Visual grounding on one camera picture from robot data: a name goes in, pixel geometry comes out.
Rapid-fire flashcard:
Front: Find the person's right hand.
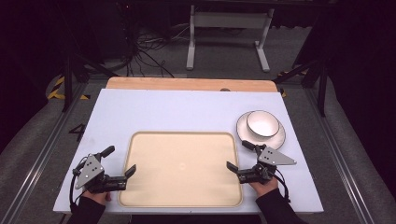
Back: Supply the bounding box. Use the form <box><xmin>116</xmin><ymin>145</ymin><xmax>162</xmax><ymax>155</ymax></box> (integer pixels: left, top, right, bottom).
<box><xmin>248</xmin><ymin>176</ymin><xmax>280</xmax><ymax>198</ymax></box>

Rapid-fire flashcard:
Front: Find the yellow black hazard tape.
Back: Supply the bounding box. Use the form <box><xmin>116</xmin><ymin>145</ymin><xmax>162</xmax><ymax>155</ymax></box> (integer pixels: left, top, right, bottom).
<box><xmin>46</xmin><ymin>76</ymin><xmax>92</xmax><ymax>102</ymax></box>

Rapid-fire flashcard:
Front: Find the aluminium floor rail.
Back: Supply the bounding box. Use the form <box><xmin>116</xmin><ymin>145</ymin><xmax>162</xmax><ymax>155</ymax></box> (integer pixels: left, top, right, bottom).
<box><xmin>0</xmin><ymin>83</ymin><xmax>90</xmax><ymax>224</ymax></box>
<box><xmin>304</xmin><ymin>88</ymin><xmax>379</xmax><ymax>224</ymax></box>

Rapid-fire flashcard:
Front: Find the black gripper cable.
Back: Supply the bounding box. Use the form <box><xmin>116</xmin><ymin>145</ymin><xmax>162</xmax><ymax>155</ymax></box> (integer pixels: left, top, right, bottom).
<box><xmin>270</xmin><ymin>169</ymin><xmax>291</xmax><ymax>203</ymax></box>
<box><xmin>68</xmin><ymin>156</ymin><xmax>89</xmax><ymax>214</ymax></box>

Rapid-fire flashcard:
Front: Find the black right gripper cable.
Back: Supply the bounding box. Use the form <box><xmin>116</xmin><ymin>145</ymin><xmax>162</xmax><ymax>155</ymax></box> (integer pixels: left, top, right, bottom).
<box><xmin>270</xmin><ymin>169</ymin><xmax>291</xmax><ymax>203</ymax></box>

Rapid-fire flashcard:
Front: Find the black tripod stand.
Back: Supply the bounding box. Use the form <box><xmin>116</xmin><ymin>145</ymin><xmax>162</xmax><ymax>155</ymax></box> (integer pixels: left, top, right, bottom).
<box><xmin>60</xmin><ymin>50</ymin><xmax>120</xmax><ymax>114</ymax></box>
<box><xmin>273</xmin><ymin>57</ymin><xmax>331</xmax><ymax>119</ymax></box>

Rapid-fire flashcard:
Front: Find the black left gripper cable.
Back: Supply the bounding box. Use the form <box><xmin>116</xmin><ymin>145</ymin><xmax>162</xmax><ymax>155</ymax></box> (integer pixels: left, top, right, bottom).
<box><xmin>68</xmin><ymin>156</ymin><xmax>89</xmax><ymax>214</ymax></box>

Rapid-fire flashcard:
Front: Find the white plate with dark rim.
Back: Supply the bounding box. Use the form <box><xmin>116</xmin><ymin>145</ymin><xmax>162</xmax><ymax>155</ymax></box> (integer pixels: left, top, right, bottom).
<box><xmin>235</xmin><ymin>110</ymin><xmax>287</xmax><ymax>151</ymax></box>

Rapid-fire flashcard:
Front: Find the person's left hand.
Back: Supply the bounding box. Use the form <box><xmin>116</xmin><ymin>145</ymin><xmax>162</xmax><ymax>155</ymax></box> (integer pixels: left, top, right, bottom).
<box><xmin>81</xmin><ymin>189</ymin><xmax>113</xmax><ymax>206</ymax></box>

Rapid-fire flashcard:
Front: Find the white bowl with dark rim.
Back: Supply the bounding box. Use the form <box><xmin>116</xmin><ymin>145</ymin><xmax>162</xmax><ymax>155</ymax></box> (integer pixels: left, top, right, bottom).
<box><xmin>246</xmin><ymin>109</ymin><xmax>281</xmax><ymax>139</ymax></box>

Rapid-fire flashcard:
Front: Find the bundle of floor cables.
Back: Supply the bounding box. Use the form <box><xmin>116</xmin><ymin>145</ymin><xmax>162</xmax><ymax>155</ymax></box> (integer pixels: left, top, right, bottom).
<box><xmin>102</xmin><ymin>22</ymin><xmax>194</xmax><ymax>78</ymax></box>

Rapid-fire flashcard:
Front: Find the beige plastic tray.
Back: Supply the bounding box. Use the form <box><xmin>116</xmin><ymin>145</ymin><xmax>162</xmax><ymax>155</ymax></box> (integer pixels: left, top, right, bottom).
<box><xmin>117</xmin><ymin>131</ymin><xmax>245</xmax><ymax>209</ymax></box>

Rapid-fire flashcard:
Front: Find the grey metal stand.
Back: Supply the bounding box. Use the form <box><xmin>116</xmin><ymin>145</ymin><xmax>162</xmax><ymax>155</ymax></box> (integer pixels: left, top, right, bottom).
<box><xmin>185</xmin><ymin>4</ymin><xmax>276</xmax><ymax>74</ymax></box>

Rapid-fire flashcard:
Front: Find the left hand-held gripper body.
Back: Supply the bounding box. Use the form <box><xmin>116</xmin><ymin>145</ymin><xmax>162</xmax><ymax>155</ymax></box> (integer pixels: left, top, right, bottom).
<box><xmin>72</xmin><ymin>153</ymin><xmax>129</xmax><ymax>194</ymax></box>

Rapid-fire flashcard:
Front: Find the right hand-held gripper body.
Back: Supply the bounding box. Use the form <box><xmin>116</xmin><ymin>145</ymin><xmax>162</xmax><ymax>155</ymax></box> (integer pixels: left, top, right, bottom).
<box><xmin>236</xmin><ymin>146</ymin><xmax>298</xmax><ymax>185</ymax></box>

